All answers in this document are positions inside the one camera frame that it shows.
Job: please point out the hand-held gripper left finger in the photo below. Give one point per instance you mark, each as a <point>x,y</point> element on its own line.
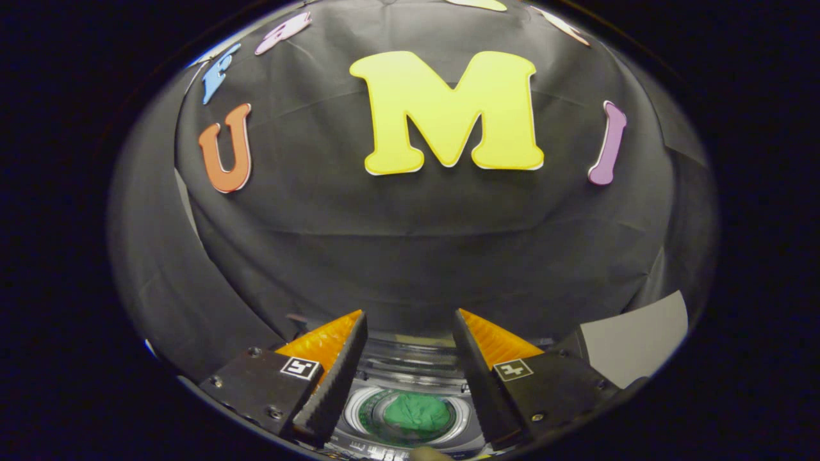
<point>336,384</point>

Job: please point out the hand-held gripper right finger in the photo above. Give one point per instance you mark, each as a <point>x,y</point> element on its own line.
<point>477,384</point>

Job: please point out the green shirt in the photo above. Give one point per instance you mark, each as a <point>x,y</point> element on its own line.
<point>416,413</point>

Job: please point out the grey washing machine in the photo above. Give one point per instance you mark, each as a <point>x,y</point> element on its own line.
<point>410,368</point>

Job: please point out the beige cabinet with dark top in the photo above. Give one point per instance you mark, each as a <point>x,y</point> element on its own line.
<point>634,339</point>

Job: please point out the black backdrop cloth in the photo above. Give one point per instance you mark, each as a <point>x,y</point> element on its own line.
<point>416,224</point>

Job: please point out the blue and white object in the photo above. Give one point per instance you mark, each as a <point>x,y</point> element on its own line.
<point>151,349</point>

